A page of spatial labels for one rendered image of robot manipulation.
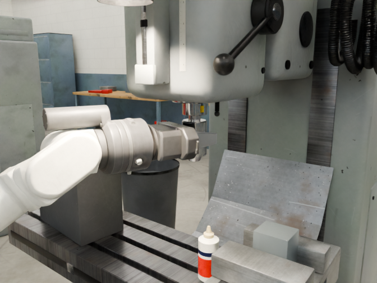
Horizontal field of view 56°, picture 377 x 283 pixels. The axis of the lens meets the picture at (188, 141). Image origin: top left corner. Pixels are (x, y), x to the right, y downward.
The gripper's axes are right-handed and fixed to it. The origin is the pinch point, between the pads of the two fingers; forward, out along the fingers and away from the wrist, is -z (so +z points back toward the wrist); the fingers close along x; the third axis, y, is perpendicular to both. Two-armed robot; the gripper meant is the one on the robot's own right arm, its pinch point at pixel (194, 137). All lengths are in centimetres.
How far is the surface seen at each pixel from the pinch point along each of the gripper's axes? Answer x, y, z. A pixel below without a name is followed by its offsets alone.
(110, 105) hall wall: 637, 66, -225
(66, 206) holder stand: 27.1, 19.5, 17.8
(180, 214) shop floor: 207, 122, -127
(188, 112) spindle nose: -1.2, -5.1, 2.1
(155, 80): -6.0, -11.0, 11.4
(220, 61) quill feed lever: -15.8, -13.7, 6.8
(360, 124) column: -7.8, -0.2, -41.8
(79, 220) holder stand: 21.6, 21.4, 16.4
